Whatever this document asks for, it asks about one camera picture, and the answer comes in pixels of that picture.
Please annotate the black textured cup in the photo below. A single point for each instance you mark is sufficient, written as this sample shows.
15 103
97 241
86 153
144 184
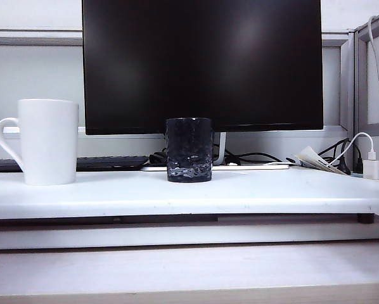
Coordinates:
189 149

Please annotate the black power brick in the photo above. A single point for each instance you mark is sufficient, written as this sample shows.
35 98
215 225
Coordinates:
158 157

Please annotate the silver monitor stand neck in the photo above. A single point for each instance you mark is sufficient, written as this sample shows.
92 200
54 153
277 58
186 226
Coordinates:
222 149

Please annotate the white riser board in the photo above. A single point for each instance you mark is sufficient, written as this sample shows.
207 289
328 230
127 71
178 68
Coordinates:
189 193

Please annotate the white flat monitor base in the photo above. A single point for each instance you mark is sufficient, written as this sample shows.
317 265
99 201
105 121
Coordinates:
256 166

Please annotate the black keyboard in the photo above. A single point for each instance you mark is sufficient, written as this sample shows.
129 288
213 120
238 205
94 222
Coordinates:
110 162

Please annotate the black computer monitor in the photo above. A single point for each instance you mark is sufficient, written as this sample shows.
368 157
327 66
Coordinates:
202 63

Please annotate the folded paper booklet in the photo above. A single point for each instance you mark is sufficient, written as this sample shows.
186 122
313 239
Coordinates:
316 160

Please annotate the white ceramic mug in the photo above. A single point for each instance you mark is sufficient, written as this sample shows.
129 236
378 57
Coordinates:
48 142

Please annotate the white usb charger block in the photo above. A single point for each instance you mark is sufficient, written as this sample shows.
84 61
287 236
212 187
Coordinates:
372 169

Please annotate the black riser foot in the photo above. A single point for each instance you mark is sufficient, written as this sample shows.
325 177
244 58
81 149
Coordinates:
366 218

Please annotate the grey cubicle partition frame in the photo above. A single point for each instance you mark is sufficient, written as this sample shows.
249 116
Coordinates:
357 95

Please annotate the grey wall rail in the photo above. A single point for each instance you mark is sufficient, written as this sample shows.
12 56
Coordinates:
34 38

